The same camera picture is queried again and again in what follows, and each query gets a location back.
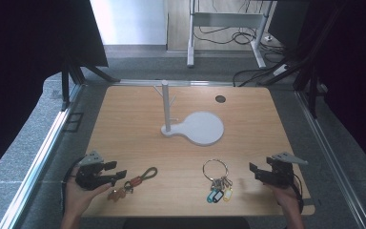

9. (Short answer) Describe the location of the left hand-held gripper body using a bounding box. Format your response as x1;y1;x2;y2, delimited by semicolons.
74;150;117;192

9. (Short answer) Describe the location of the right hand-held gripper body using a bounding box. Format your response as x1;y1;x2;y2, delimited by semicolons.
268;152;309;189

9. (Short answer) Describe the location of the leather strap keychain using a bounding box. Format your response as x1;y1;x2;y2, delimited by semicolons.
107;166;158;203

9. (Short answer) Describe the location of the key ring with coloured tags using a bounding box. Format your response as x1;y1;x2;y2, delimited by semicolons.
202;158;234;204

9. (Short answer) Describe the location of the white key stand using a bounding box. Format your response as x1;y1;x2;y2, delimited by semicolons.
152;79;225;147

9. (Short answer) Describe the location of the person's left hand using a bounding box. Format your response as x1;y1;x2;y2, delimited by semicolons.
64;166;113;220

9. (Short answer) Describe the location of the person's right hand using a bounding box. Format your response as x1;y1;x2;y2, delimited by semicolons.
264;182;301;218

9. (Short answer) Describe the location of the person's dark clothing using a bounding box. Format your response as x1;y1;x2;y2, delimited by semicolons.
122;217;252;229

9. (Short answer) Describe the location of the black metal stand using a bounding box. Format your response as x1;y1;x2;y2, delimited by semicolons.
256;0;347;119
60;52;122;113

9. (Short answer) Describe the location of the white power strip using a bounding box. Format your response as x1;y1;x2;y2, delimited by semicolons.
272;63;290;77

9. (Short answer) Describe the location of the dark curtain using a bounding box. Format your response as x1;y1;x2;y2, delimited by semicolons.
298;0;366;179
0;0;110;186

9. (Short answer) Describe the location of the left hand-held gripper cable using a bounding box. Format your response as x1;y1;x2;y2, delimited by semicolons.
60;156;87;218

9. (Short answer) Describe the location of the hand-held gripper cable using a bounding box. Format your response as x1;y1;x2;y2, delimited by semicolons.
60;156;87;218
291;173;305;215

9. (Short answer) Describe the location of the right hand-held gripper cable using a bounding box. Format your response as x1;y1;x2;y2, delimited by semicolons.
291;173;305;215

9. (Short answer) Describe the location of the aluminium rail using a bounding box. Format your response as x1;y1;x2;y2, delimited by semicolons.
0;83;84;229
112;78;236;88
294;90;366;229

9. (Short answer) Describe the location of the black rectangular bracket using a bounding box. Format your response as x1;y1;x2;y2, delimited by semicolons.
62;112;85;134

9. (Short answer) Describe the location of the black looped floor cable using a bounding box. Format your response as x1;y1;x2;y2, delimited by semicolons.
193;26;257;46

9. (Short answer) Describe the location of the white desk frame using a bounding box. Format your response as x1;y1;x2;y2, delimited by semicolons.
186;0;275;70

